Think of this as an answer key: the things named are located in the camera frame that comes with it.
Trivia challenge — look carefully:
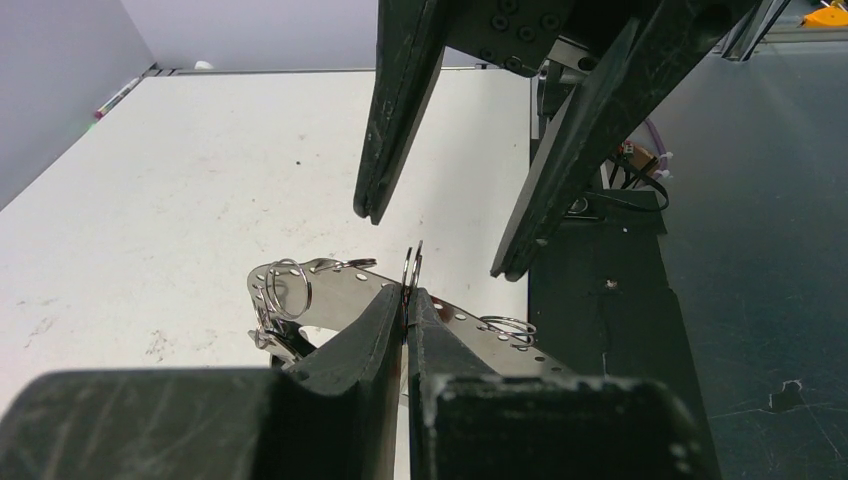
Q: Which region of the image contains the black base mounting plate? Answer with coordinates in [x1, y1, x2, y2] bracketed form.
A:
[528, 169, 721, 479]

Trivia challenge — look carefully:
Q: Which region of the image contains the large silver keyring plate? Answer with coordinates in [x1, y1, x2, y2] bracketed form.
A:
[246, 258, 574, 378]

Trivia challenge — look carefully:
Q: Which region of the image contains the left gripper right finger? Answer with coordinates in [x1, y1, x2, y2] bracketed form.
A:
[407, 289, 714, 479]

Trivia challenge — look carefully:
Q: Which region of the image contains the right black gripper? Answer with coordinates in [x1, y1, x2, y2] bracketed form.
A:
[353, 0, 755, 281]

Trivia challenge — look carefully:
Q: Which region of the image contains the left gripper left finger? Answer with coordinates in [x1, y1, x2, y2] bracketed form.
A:
[1, 286, 402, 479]

